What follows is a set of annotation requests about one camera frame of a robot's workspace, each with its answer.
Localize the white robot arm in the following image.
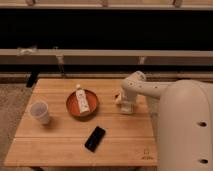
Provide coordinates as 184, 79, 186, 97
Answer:
121, 71, 213, 171

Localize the small brown object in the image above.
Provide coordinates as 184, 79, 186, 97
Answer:
114, 93, 121, 100

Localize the wooden folding table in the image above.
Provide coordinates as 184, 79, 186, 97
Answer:
4, 79, 157, 167

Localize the black smartphone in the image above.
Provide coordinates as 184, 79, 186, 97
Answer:
84, 126, 106, 152

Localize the white tube on plate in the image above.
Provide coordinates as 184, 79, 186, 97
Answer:
75, 84, 90, 114

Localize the orange round plate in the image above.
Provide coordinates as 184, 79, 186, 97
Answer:
66, 90, 99, 117

